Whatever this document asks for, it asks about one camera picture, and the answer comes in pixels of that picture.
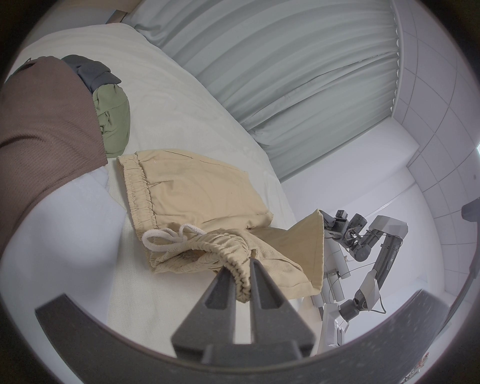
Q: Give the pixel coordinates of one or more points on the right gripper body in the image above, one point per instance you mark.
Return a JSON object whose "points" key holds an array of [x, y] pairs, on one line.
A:
{"points": [[339, 229]]}

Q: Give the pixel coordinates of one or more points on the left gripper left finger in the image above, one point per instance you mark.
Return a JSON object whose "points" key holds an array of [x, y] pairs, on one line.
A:
{"points": [[202, 330]]}

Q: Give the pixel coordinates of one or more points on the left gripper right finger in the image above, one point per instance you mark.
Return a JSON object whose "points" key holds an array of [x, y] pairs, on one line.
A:
{"points": [[281, 330]]}

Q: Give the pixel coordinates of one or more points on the beige shorts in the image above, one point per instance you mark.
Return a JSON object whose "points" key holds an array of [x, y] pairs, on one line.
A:
{"points": [[195, 195]]}

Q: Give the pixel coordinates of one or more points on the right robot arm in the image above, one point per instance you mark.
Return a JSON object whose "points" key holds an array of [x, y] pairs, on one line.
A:
{"points": [[388, 227]]}

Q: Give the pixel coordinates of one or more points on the pale grey-green curtain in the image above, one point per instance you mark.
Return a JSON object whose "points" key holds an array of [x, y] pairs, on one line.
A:
{"points": [[281, 45], [330, 123]]}

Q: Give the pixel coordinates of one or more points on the bed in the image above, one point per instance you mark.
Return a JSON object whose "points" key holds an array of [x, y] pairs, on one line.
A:
{"points": [[168, 93]]}

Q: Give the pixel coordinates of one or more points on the olive green garment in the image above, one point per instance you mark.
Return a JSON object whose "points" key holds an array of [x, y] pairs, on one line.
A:
{"points": [[112, 120]]}

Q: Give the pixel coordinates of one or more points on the brown garment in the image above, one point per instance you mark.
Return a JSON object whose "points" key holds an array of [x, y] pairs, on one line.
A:
{"points": [[45, 123]]}

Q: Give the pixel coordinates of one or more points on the black garment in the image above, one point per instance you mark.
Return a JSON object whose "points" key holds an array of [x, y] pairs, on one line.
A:
{"points": [[93, 73]]}

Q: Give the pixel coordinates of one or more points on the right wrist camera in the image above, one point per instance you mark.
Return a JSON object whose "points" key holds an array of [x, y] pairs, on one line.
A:
{"points": [[341, 215]]}

